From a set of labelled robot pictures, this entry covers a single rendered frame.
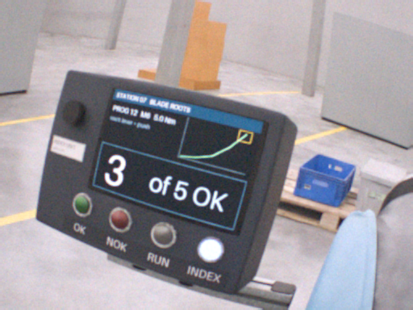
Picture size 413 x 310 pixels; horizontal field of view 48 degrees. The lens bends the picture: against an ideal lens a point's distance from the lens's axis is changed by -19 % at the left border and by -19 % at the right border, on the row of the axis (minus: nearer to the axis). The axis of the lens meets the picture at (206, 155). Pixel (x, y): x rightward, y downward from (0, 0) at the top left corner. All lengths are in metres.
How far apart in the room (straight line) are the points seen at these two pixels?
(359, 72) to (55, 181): 7.86
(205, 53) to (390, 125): 3.34
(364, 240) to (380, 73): 8.02
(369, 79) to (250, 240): 7.81
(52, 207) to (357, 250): 0.44
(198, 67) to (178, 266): 8.32
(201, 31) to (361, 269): 8.63
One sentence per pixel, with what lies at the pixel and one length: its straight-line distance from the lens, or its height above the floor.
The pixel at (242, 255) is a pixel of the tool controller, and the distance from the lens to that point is 0.53.
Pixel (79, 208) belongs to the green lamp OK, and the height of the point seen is 1.11.
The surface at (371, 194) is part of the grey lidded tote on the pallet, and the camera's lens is 3.87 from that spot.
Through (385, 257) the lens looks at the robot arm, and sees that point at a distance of 0.23.
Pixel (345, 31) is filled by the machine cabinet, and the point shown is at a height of 1.61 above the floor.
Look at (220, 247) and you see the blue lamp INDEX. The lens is 0.53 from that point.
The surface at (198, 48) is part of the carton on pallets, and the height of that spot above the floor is 0.70.
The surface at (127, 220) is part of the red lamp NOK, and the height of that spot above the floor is 1.12.
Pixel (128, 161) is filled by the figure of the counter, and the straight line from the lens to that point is 0.56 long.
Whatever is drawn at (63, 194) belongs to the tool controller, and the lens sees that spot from 0.60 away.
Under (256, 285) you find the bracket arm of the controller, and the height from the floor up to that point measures 1.06.
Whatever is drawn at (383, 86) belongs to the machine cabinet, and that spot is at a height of 0.89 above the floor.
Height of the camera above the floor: 1.34
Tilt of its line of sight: 15 degrees down
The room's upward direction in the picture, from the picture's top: 10 degrees clockwise
